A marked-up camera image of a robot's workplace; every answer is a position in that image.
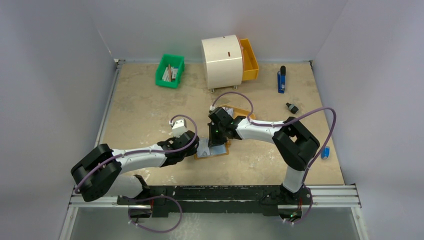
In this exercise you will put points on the cream round drawer cabinet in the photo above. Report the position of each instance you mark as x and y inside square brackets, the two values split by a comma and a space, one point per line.
[223, 62]

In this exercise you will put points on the blue black marker pen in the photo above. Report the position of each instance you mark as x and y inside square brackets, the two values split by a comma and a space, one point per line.
[281, 79]

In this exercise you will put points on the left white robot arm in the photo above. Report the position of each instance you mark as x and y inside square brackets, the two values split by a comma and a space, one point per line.
[102, 171]

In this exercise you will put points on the green plastic bin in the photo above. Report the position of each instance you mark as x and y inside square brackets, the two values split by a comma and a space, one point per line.
[169, 71]

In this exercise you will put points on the orange card holder wallet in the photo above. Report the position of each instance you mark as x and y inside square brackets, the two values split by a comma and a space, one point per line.
[216, 151]

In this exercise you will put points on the orange oval tray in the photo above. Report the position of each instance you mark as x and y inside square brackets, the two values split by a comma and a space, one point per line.
[234, 111]

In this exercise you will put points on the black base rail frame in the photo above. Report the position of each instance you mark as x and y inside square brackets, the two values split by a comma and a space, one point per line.
[268, 200]

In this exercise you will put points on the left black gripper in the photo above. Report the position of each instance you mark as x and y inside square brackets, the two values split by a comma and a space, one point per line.
[192, 151]

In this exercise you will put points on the orange open drawer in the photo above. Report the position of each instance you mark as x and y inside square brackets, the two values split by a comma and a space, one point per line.
[250, 64]

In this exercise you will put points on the small black knob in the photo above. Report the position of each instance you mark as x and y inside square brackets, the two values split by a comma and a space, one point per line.
[292, 108]

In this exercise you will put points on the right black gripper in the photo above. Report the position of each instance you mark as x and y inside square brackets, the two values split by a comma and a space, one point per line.
[215, 138]

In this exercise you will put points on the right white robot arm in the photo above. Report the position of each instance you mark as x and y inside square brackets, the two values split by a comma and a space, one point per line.
[295, 143]

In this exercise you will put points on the small blue object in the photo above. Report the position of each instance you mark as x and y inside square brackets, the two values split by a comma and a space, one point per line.
[325, 153]

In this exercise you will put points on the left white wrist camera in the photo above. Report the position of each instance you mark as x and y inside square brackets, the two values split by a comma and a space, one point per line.
[178, 128]

